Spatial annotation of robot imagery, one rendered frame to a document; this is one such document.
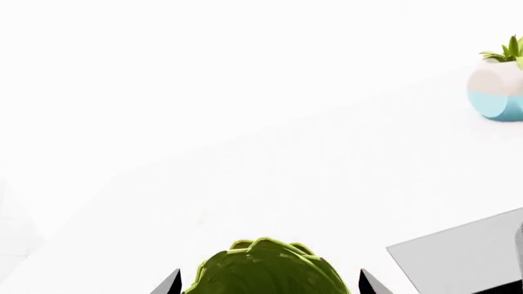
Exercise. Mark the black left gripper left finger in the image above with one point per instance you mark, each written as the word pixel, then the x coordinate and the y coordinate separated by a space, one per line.
pixel 171 284

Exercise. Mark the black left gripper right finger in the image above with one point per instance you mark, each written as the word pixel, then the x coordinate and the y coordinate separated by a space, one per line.
pixel 369 284

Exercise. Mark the green artichoke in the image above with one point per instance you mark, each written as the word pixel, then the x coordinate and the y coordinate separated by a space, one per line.
pixel 265 271

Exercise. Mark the grey flat tray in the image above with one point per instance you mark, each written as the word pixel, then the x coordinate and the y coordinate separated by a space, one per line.
pixel 461 254

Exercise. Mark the green succulent plant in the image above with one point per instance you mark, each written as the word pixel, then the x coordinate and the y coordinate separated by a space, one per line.
pixel 508 50

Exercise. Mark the white and blue plant pot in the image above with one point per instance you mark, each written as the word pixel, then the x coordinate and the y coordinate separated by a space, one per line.
pixel 494 88

